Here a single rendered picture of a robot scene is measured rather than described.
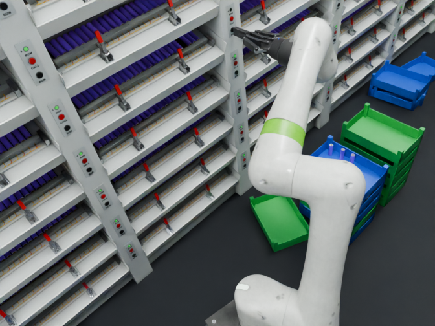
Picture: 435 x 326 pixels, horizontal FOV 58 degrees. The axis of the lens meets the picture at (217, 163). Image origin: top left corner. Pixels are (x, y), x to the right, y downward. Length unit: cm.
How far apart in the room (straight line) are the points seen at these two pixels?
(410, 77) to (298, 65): 182
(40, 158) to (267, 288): 77
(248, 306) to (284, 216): 98
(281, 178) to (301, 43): 40
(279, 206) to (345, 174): 119
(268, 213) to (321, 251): 108
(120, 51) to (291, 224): 121
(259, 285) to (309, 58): 64
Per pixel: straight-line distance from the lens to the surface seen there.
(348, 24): 243
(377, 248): 202
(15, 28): 111
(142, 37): 132
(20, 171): 130
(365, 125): 208
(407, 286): 196
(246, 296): 116
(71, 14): 116
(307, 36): 116
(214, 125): 176
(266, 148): 97
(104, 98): 136
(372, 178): 184
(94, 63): 126
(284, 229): 201
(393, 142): 202
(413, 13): 306
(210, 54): 154
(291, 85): 107
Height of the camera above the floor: 169
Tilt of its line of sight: 47 degrees down
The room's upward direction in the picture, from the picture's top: 9 degrees counter-clockwise
